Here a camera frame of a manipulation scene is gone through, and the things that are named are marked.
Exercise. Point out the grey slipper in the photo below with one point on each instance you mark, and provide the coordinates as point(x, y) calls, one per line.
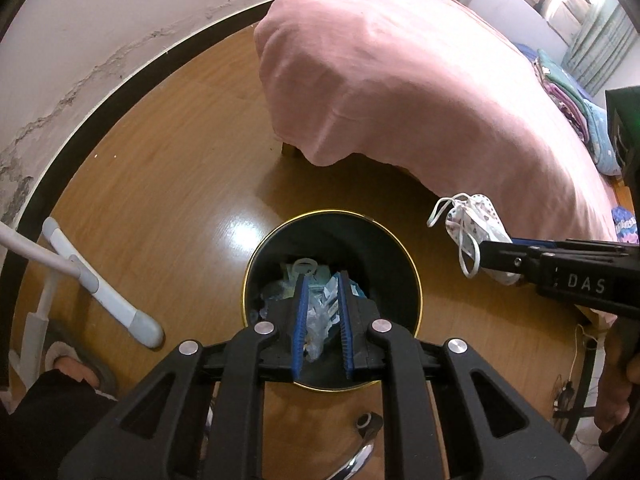
point(102, 375)

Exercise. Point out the purple floral folded blanket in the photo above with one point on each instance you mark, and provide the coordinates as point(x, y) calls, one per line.
point(565, 100)

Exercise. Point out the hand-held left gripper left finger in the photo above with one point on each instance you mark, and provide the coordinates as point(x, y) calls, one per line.
point(299, 330)

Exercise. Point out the white patterned face mask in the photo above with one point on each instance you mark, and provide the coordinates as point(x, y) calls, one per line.
point(475, 220)

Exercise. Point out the black bin with gold rim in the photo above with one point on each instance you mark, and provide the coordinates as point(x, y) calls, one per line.
point(385, 260)

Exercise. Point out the blue pink printed cloth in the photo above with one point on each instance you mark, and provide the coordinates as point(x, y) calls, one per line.
point(626, 225)

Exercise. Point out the person's right hand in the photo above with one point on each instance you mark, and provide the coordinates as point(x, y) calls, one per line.
point(612, 395)

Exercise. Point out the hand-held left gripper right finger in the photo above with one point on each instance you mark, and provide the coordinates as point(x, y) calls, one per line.
point(346, 330)

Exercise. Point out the pile of wrappers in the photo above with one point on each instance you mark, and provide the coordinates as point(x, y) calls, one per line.
point(320, 310)

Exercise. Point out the chrome chair leg with caster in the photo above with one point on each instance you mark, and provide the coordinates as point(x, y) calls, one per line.
point(367, 425)

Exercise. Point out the person's black trouser leg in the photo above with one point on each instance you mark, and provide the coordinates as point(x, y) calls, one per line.
point(45, 410)

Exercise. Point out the black metal stand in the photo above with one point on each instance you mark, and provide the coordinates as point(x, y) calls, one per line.
point(587, 390)

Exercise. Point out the pale green curtain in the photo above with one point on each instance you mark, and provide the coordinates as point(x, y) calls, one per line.
point(600, 35)

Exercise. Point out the green folded blanket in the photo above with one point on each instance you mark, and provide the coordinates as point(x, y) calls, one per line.
point(552, 62)

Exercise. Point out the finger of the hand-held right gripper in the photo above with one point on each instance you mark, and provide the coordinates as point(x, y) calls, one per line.
point(510, 260)
point(550, 243)

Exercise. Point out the light blue floral quilt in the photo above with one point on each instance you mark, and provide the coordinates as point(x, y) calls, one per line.
point(600, 135)

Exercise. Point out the person's foot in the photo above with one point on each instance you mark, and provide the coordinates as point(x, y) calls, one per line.
point(75, 369)

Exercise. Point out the bed with pink cover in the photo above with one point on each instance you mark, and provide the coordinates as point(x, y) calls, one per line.
point(400, 85)

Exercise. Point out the white grey chair base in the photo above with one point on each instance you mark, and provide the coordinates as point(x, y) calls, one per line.
point(100, 290)

